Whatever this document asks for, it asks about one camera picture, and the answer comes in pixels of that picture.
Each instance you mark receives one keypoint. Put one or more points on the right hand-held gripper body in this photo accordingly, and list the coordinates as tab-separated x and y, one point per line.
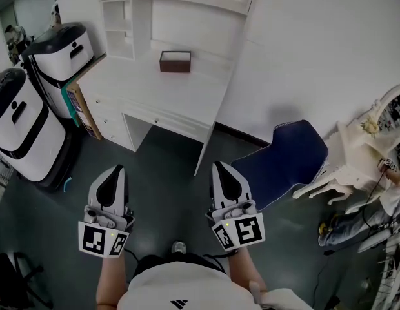
238	220

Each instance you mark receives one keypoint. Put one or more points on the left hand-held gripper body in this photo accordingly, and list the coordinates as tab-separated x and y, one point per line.
104	237

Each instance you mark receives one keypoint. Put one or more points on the wide white desk drawer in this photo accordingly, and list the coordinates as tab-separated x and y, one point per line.
180	123

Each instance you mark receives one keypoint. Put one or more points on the person's left forearm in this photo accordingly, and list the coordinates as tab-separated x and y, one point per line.
111	279

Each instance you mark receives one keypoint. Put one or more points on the person's right forearm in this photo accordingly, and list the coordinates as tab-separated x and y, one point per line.
246	266

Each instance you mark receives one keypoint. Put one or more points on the another person's forearm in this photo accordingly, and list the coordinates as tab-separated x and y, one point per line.
398	178

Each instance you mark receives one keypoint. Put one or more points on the small white side drawer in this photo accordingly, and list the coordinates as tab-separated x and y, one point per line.
117	138
104	103
111	121

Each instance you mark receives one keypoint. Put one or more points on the white desk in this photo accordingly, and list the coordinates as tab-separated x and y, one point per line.
148	86

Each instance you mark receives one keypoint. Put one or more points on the dark brown open box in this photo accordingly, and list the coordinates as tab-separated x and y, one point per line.
175	66

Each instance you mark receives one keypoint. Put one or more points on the person's black shorts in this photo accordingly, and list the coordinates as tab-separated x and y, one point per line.
155	262

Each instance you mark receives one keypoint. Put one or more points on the teal curved object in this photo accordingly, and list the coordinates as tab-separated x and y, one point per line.
67	184

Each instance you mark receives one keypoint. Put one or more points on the person's grey shoe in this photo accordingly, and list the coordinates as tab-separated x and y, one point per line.
179	247

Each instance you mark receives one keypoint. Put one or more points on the blue upholstered chair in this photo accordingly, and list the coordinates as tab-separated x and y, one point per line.
284	160

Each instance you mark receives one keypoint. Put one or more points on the person's white shirt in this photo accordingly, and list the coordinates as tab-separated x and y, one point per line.
187	286

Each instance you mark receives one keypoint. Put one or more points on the black office chair base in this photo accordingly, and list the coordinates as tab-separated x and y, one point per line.
13	279

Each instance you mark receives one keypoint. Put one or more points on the white ornate dressing table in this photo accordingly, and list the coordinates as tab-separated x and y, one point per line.
351	160

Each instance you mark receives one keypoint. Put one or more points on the white and black machine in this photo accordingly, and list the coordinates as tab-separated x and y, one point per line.
29	134
63	53

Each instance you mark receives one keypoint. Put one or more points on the cardboard box with green panel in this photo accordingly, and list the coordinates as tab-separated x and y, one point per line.
80	108

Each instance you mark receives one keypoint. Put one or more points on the white ornate chair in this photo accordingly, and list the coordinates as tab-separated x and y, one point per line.
392	270

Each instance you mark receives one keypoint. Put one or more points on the oval white framed mirror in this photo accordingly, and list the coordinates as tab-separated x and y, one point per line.
395	115

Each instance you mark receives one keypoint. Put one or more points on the background clutter of equipment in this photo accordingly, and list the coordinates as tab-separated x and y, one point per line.
17	42

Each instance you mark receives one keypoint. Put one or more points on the white hutch shelf unit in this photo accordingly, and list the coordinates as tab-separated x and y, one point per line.
142	18

